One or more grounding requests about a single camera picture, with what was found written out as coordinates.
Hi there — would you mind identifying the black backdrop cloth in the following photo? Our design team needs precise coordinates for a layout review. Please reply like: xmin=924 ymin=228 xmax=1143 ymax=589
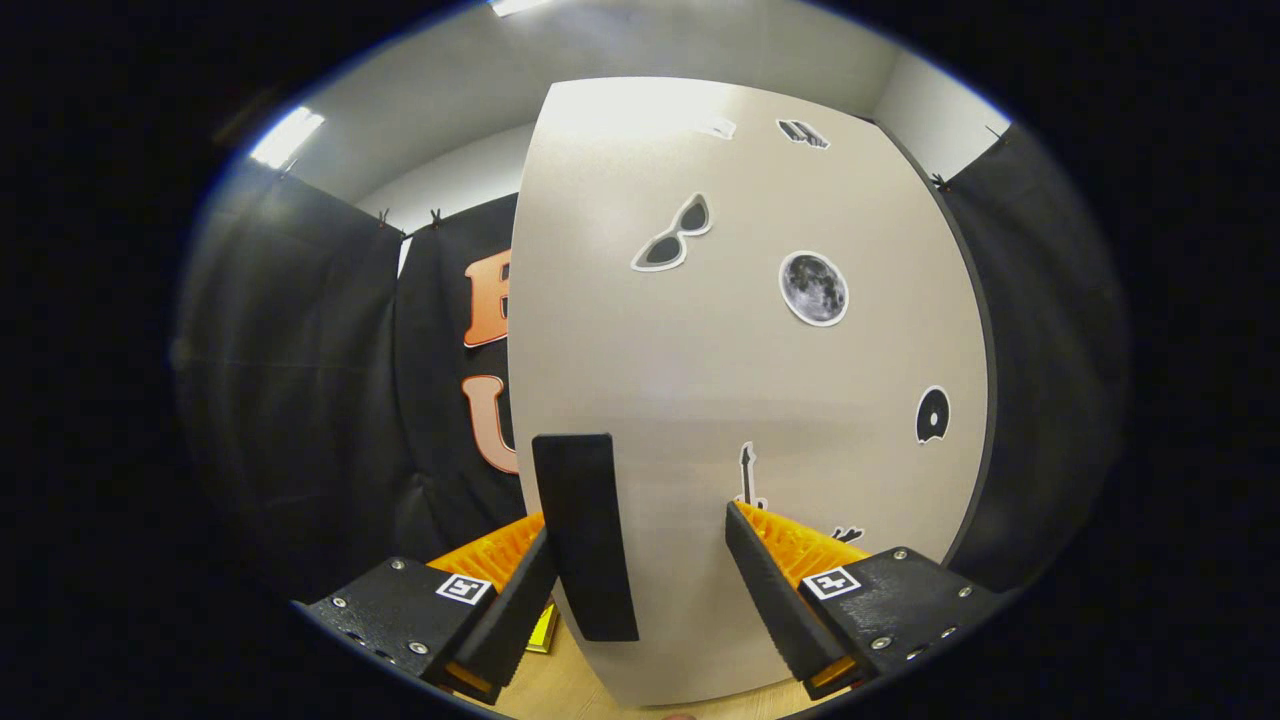
xmin=175 ymin=120 xmax=1131 ymax=601

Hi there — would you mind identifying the black cabinet door handle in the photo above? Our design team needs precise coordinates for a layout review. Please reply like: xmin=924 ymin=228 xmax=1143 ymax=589
xmin=531 ymin=433 xmax=640 ymax=643

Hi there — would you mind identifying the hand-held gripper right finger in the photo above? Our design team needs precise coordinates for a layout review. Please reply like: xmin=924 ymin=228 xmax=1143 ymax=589
xmin=725 ymin=501 xmax=1006 ymax=701

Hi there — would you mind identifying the beige shoe cabinet door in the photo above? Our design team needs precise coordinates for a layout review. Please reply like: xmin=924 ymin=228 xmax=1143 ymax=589
xmin=508 ymin=77 xmax=999 ymax=709

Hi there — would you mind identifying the yellow book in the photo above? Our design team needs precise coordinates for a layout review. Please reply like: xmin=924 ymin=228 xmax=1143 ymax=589
xmin=525 ymin=600 xmax=561 ymax=656

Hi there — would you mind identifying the short ceiling light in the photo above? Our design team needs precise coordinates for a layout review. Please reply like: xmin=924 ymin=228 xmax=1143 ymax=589
xmin=248 ymin=105 xmax=326 ymax=169

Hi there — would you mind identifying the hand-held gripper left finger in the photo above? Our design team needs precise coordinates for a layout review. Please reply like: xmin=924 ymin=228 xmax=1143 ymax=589
xmin=295 ymin=513 xmax=559 ymax=706

